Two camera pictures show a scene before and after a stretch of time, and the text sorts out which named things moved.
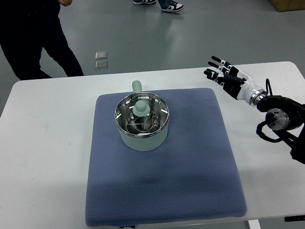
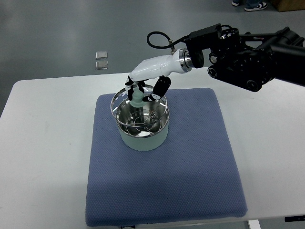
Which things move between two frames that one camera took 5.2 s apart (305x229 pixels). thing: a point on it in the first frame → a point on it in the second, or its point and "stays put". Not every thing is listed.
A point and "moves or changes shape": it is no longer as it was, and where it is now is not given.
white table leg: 254,224 stays put
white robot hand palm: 249,92 → 180,61
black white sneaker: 174,6 → 260,6
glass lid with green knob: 142,114 moves or changes shape
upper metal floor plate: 101,55 stays put
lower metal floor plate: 101,65 stays put
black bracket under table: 294,218 stays put
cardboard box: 288,5 stays put
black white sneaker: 138,2 → 235,3
